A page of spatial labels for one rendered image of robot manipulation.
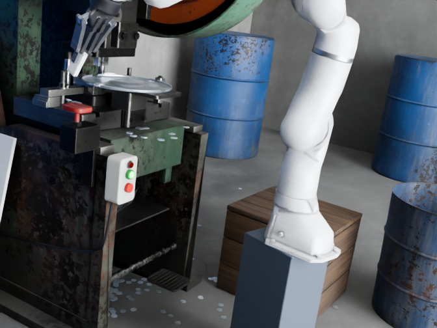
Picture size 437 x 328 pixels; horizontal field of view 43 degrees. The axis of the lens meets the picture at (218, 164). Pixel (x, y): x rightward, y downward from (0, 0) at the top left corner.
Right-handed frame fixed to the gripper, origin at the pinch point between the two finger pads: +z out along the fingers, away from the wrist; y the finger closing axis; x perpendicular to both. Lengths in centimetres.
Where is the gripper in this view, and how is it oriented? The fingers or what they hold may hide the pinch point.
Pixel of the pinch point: (77, 62)
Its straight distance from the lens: 150.8
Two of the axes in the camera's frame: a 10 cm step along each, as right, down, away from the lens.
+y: 5.2, -1.5, 8.4
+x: -6.9, -6.5, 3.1
